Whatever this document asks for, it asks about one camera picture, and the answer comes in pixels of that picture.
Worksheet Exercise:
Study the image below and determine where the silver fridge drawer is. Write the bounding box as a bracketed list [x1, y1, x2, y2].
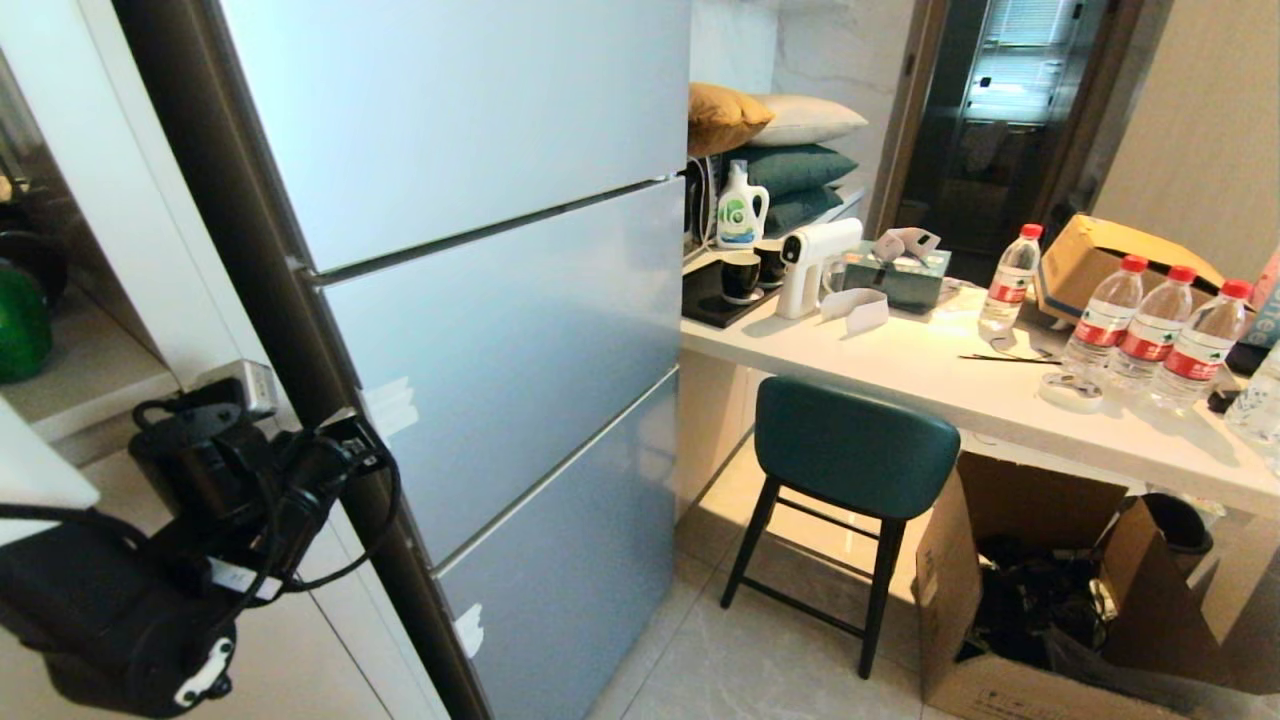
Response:
[318, 178, 687, 569]

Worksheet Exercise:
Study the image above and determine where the red-capped water bottle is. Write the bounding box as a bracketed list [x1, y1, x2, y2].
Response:
[1110, 265, 1198, 391]
[1062, 255, 1149, 376]
[978, 223, 1044, 339]
[1150, 279, 1254, 411]

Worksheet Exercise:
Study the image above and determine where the large silver fridge door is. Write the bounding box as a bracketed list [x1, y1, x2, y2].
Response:
[215, 0, 691, 273]

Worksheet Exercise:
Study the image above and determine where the white curved strip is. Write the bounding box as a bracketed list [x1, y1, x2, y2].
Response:
[820, 288, 891, 334]

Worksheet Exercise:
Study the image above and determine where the pink and teal box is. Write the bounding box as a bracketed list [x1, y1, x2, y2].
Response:
[1245, 248, 1280, 351]

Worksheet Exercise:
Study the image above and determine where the teal tissue box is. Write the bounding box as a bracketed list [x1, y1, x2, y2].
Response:
[842, 243, 952, 314]

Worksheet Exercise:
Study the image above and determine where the small cardboard box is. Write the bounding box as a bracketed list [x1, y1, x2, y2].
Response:
[1035, 214, 1226, 326]

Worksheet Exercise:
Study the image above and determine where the blue-grey fridge drawer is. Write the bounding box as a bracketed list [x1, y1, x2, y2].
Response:
[436, 368, 683, 720]

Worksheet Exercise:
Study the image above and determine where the white detergent bottle green label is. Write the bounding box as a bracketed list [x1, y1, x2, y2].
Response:
[716, 160, 770, 249]

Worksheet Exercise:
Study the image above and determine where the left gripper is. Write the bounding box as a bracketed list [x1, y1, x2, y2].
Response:
[130, 405, 393, 598]

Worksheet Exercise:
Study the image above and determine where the white pillow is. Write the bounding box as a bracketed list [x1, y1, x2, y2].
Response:
[750, 94, 869, 148]

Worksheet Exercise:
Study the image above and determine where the teal cushioned stool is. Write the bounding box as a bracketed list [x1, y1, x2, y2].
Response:
[720, 376, 962, 681]

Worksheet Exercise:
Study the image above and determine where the large open cardboard box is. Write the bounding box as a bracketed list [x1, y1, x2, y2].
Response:
[915, 452, 1280, 720]

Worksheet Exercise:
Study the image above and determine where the green round object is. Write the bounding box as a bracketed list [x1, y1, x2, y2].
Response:
[0, 265, 53, 384]

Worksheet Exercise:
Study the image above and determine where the black tray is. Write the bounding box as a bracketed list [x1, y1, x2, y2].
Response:
[682, 255, 776, 329]

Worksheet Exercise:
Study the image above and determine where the dark teal pillow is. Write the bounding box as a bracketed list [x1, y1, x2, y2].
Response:
[765, 186, 846, 239]

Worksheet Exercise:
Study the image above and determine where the white spray gun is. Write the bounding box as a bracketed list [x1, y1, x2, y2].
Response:
[776, 218, 864, 321]

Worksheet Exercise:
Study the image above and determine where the grey tissue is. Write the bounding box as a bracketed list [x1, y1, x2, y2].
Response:
[873, 228, 942, 266]

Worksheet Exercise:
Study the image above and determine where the black cup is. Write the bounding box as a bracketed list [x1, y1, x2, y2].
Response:
[720, 252, 763, 305]
[755, 238, 791, 291]

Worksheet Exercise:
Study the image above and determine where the silver grey fridge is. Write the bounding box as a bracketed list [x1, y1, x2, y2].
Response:
[110, 0, 691, 720]

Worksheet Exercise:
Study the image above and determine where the black waste bin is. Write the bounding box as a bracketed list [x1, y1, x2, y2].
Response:
[1140, 492, 1216, 556]

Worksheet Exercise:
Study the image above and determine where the black cable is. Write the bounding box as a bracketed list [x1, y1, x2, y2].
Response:
[268, 428, 403, 598]

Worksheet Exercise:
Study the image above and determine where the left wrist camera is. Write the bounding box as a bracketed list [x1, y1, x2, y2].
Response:
[130, 360, 281, 446]

